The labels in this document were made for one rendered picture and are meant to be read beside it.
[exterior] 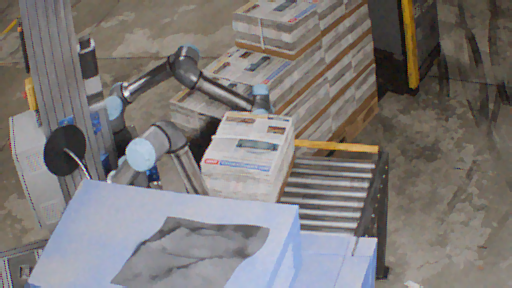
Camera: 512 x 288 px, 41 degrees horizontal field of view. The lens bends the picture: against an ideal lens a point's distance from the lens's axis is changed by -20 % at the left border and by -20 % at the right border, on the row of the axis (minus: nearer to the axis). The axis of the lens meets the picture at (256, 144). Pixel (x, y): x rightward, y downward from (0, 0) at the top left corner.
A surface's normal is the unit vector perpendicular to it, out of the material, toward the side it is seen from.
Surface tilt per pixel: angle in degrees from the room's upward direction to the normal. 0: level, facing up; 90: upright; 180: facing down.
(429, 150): 0
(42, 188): 90
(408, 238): 0
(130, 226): 0
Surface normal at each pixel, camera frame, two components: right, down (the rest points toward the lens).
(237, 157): -0.04, -0.79
